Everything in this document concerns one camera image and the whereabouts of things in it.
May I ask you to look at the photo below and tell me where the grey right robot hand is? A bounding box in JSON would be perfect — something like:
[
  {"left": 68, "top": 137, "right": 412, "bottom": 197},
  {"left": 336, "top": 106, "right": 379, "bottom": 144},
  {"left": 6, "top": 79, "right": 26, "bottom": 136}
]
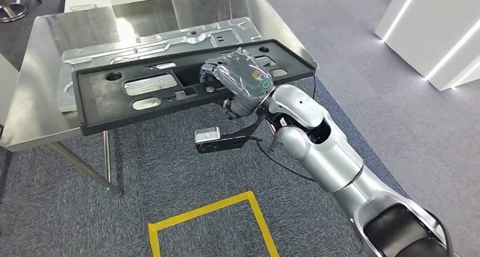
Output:
[{"left": 199, "top": 48, "right": 276, "bottom": 107}]

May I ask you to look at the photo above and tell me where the black plastic plate holder part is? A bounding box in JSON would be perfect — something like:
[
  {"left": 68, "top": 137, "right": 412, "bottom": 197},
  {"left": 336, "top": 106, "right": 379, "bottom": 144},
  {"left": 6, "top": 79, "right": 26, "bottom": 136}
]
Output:
[{"left": 71, "top": 38, "right": 318, "bottom": 137}]

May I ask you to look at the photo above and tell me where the steel workbench table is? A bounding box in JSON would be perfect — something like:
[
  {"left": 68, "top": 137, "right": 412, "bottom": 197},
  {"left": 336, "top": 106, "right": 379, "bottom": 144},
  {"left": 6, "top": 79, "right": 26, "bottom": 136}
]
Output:
[{"left": 0, "top": 0, "right": 319, "bottom": 197}]

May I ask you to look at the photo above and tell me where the stamped sheet metal panel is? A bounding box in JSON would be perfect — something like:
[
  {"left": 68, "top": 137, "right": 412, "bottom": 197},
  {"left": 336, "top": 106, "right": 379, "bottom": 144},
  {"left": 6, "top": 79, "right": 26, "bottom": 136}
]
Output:
[{"left": 56, "top": 16, "right": 263, "bottom": 114}]

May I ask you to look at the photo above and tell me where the white display counter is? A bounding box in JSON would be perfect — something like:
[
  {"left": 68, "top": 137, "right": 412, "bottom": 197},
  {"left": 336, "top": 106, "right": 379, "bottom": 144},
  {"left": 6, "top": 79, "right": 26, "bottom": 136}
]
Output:
[{"left": 374, "top": 0, "right": 480, "bottom": 92}]

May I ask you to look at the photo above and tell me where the white side table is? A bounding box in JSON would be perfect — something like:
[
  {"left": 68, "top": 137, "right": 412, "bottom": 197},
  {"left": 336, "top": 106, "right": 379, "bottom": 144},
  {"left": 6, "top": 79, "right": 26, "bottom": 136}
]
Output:
[{"left": 0, "top": 53, "right": 20, "bottom": 129}]

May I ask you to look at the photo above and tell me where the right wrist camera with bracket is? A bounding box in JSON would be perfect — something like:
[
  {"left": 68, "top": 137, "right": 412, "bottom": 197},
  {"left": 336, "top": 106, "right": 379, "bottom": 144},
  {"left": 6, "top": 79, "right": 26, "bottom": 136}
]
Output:
[{"left": 194, "top": 114, "right": 267, "bottom": 154}]

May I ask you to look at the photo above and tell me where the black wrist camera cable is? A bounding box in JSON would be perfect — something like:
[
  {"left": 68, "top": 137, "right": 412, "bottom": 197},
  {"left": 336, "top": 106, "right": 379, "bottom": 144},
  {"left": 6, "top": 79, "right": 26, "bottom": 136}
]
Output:
[{"left": 255, "top": 137, "right": 316, "bottom": 183}]

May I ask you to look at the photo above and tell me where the chrome stanchion post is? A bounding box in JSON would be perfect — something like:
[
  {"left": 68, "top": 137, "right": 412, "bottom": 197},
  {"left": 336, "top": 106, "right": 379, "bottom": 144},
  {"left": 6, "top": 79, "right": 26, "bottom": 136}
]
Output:
[{"left": 0, "top": 0, "right": 29, "bottom": 23}]

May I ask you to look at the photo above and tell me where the black upper arm cable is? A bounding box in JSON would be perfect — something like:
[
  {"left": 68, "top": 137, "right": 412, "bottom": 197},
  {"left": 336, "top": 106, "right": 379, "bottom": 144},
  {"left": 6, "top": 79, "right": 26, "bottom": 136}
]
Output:
[{"left": 423, "top": 208, "right": 455, "bottom": 257}]

